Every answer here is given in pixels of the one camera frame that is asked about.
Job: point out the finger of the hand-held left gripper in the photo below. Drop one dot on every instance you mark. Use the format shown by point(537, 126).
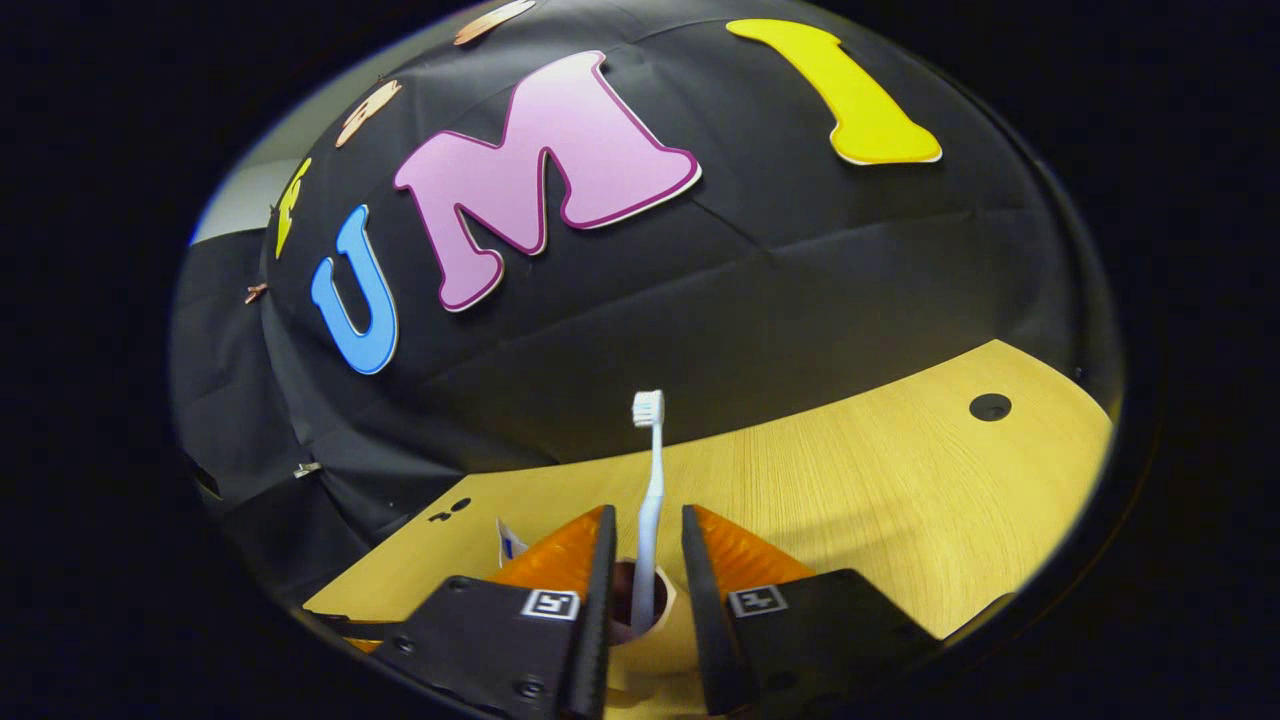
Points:
point(355, 628)

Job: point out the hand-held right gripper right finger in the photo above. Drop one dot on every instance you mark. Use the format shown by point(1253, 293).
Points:
point(705, 620)

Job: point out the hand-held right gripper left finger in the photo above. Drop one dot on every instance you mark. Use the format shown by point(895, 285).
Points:
point(598, 600)

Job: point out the beige cup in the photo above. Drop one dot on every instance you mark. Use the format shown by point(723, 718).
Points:
point(625, 605)

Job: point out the white toothpaste tube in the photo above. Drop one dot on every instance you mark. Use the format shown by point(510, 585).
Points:
point(508, 545)

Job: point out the light blue toothbrush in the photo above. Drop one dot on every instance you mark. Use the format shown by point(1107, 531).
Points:
point(652, 500)

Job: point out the wooden desktop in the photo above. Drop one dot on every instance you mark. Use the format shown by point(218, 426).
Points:
point(880, 480)

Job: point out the small white cloth tag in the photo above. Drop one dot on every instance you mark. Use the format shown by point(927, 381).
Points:
point(307, 469)

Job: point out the copper cloth clip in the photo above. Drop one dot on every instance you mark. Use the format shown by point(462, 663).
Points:
point(256, 292)

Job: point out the black backdrop cloth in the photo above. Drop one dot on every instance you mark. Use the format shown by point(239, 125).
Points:
point(800, 280)

